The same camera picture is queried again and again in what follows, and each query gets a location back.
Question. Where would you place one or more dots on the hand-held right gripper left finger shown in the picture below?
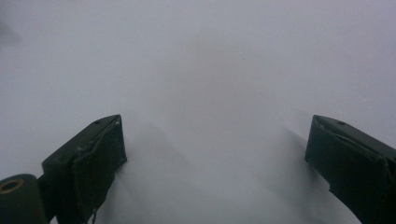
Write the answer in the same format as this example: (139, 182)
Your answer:
(90, 165)

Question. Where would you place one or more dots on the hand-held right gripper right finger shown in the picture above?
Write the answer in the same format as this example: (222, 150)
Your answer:
(355, 158)

